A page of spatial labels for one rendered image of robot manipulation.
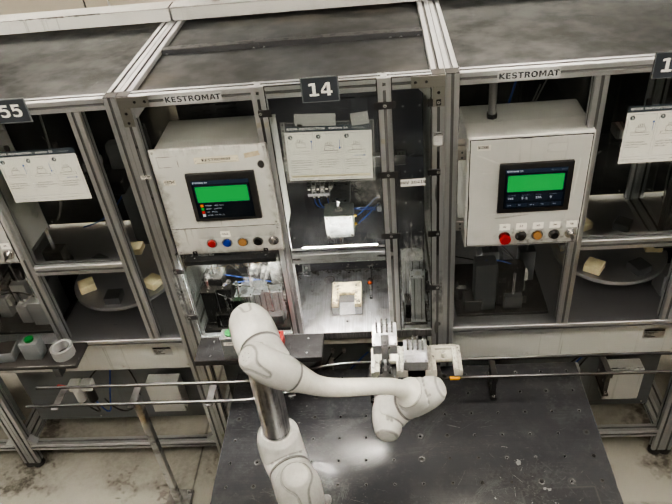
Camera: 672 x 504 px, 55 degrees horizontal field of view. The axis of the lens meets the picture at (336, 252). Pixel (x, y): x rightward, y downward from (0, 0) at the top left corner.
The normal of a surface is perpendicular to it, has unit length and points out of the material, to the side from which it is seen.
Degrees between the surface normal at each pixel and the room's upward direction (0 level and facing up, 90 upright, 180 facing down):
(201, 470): 0
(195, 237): 90
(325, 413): 0
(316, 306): 0
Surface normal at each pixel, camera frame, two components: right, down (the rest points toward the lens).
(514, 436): -0.09, -0.80
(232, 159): -0.04, 0.61
